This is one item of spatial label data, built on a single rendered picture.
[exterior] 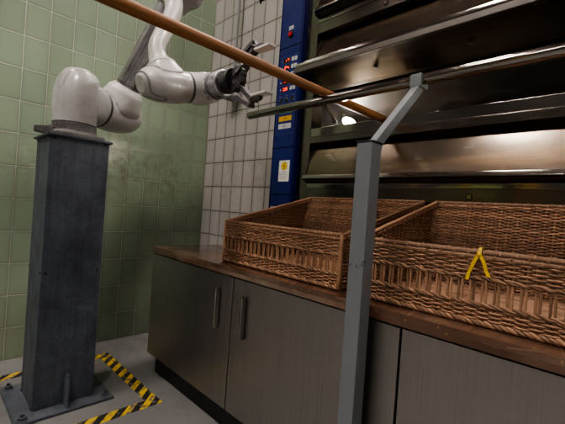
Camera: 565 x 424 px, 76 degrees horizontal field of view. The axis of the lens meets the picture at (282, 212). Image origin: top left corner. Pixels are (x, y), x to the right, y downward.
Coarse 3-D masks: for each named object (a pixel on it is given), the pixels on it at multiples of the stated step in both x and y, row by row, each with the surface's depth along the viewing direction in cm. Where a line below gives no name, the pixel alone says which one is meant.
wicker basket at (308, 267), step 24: (240, 216) 140; (264, 216) 149; (288, 216) 158; (312, 216) 163; (336, 216) 153; (384, 216) 111; (240, 240) 141; (264, 240) 119; (288, 240) 111; (312, 240) 104; (336, 240) 98; (240, 264) 127; (264, 264) 119; (288, 264) 110; (312, 264) 135; (336, 264) 139; (336, 288) 96
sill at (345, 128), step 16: (544, 96) 108; (560, 96) 105; (432, 112) 132; (448, 112) 128; (464, 112) 124; (480, 112) 120; (496, 112) 117; (512, 112) 114; (320, 128) 169; (336, 128) 162; (352, 128) 156; (368, 128) 150
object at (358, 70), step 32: (544, 0) 97; (416, 32) 122; (448, 32) 116; (480, 32) 114; (512, 32) 111; (544, 32) 108; (320, 64) 151; (352, 64) 145; (384, 64) 141; (416, 64) 137; (448, 64) 133
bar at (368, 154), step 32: (480, 64) 86; (512, 64) 82; (320, 96) 121; (352, 96) 112; (416, 96) 95; (384, 128) 86; (352, 224) 83; (352, 256) 82; (352, 288) 82; (352, 320) 81; (352, 352) 81; (352, 384) 81; (352, 416) 80
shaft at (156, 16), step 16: (96, 0) 72; (112, 0) 73; (128, 0) 75; (144, 16) 78; (160, 16) 80; (176, 32) 83; (192, 32) 85; (208, 48) 91; (224, 48) 92; (256, 64) 100; (288, 80) 110; (304, 80) 114; (368, 112) 142
